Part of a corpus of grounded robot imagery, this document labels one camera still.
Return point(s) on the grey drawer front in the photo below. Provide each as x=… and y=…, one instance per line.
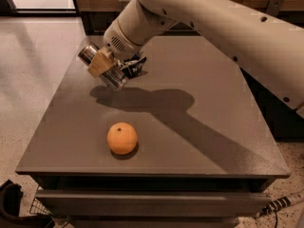
x=152, y=204

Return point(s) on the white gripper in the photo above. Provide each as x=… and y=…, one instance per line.
x=121, y=45

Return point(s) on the crumpled blue chip bag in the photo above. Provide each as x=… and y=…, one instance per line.
x=132, y=67

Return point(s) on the black curved plastic object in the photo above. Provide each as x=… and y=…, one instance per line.
x=10, y=201

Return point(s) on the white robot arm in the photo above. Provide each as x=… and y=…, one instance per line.
x=269, y=49

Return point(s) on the right metal bracket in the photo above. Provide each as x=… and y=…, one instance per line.
x=274, y=6

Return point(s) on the wire mesh basket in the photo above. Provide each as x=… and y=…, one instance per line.
x=38, y=208

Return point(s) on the silver blue redbull can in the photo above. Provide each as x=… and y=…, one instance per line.
x=107, y=72

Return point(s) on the orange fruit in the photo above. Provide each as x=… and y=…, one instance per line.
x=122, y=138

